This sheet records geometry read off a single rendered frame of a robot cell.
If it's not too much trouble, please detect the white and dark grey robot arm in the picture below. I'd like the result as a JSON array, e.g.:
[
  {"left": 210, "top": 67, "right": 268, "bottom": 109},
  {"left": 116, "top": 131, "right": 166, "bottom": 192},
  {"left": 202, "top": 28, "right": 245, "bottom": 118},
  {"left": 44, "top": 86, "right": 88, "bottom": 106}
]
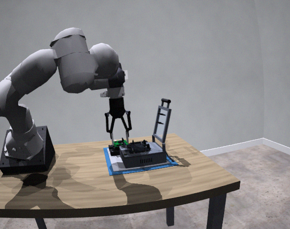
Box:
[{"left": 0, "top": 28, "right": 125, "bottom": 160}]

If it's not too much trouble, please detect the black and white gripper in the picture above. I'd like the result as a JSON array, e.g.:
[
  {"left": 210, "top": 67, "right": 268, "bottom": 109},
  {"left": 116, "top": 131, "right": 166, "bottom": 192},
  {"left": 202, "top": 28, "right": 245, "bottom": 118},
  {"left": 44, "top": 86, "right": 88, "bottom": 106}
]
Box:
[{"left": 104, "top": 98, "right": 132, "bottom": 146}]

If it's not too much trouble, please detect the green circuit board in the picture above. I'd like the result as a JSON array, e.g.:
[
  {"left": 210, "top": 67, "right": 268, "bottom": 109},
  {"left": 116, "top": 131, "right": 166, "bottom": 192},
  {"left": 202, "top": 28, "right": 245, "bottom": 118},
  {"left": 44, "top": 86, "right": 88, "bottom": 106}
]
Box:
[{"left": 114, "top": 140, "right": 128, "bottom": 147}]

